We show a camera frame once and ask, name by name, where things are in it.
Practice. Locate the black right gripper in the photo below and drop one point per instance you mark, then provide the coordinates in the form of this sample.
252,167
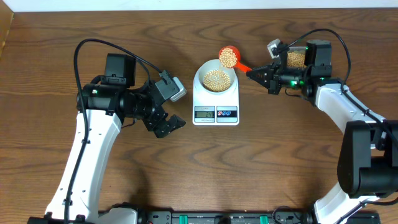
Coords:
272,82

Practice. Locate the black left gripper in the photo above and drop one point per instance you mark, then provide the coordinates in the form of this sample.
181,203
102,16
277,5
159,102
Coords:
172,122

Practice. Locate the red measuring scoop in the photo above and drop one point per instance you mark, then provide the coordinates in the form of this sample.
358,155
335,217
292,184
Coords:
230,57

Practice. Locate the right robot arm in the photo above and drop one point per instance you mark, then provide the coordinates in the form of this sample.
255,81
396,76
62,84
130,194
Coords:
367,165

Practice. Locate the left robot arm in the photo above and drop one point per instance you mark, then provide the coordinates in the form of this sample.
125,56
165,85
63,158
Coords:
103,106

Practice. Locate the white digital kitchen scale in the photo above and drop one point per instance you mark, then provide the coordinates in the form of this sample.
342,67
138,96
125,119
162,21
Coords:
215,109

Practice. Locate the soybeans in bowl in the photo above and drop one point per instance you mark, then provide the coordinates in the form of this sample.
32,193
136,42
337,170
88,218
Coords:
216,81

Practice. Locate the grey round bowl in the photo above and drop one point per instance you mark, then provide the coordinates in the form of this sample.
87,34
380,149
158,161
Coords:
215,65

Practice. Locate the pile of soybeans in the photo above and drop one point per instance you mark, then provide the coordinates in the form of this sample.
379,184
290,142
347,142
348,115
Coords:
295,60

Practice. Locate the clear plastic container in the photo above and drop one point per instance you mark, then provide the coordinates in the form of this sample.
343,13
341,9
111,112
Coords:
301,50

